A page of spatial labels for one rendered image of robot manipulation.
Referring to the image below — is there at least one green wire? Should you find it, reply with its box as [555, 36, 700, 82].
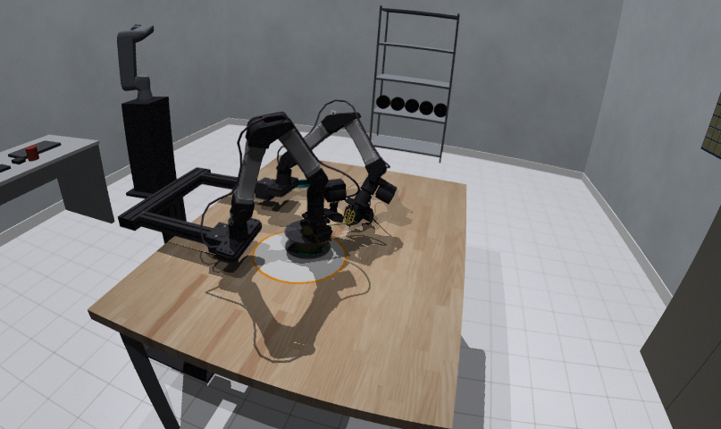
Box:
[295, 243, 319, 253]

